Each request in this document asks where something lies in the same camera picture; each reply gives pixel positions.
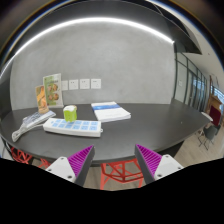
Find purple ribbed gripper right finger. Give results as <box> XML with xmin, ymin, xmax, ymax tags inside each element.
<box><xmin>135</xmin><ymin>144</ymin><xmax>183</xmax><ymax>184</ymax></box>

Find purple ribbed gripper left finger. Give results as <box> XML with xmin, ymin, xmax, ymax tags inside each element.
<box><xmin>47</xmin><ymin>145</ymin><xmax>95</xmax><ymax>186</ymax></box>

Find green white charger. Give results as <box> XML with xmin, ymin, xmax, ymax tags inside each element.
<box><xmin>63</xmin><ymin>105</ymin><xmax>77</xmax><ymax>122</ymax></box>

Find red metal stool centre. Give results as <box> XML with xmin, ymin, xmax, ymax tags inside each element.
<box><xmin>100</xmin><ymin>159</ymin><xmax>143</xmax><ymax>190</ymax></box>

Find red metal stool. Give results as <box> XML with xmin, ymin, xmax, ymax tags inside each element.
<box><xmin>11</xmin><ymin>147</ymin><xmax>51</xmax><ymax>168</ymax></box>
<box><xmin>100</xmin><ymin>159</ymin><xmax>143</xmax><ymax>190</ymax></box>

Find red metal stool left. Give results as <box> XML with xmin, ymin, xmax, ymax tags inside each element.
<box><xmin>11</xmin><ymin>147</ymin><xmax>51</xmax><ymax>168</ymax></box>

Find flat leaflet on table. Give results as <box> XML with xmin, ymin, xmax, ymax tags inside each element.
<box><xmin>23</xmin><ymin>111</ymin><xmax>56</xmax><ymax>125</ymax></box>

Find grey chair at right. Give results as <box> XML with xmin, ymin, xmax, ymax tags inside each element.
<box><xmin>198</xmin><ymin>126</ymin><xmax>218</xmax><ymax>149</ymax></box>

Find blue white book stack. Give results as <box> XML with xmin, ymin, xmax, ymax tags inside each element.
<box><xmin>91</xmin><ymin>102</ymin><xmax>131</xmax><ymax>122</ymax></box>

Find orange standing brochure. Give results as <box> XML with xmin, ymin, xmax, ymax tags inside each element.
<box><xmin>35</xmin><ymin>85</ymin><xmax>49</xmax><ymax>114</ymax></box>

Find green standing brochure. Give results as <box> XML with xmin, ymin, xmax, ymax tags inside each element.
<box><xmin>43</xmin><ymin>74</ymin><xmax>63</xmax><ymax>108</ymax></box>

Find white wall socket left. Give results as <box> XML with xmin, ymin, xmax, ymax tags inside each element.
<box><xmin>69</xmin><ymin>80</ymin><xmax>78</xmax><ymax>90</ymax></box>

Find white wall socket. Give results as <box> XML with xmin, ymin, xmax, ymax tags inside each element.
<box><xmin>80</xmin><ymin>79</ymin><xmax>90</xmax><ymax>89</ymax></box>
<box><xmin>91</xmin><ymin>79</ymin><xmax>101</xmax><ymax>89</ymax></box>
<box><xmin>69</xmin><ymin>80</ymin><xmax>78</xmax><ymax>90</ymax></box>

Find white wall socket middle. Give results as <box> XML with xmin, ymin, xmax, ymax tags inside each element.
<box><xmin>80</xmin><ymin>79</ymin><xmax>90</xmax><ymax>89</ymax></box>

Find grey wall socket far left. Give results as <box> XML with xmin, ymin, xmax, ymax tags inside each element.
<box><xmin>61</xmin><ymin>80</ymin><xmax>68</xmax><ymax>91</ymax></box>

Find white wall socket right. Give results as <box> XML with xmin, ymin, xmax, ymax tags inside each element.
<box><xmin>91</xmin><ymin>79</ymin><xmax>101</xmax><ymax>89</ymax></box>

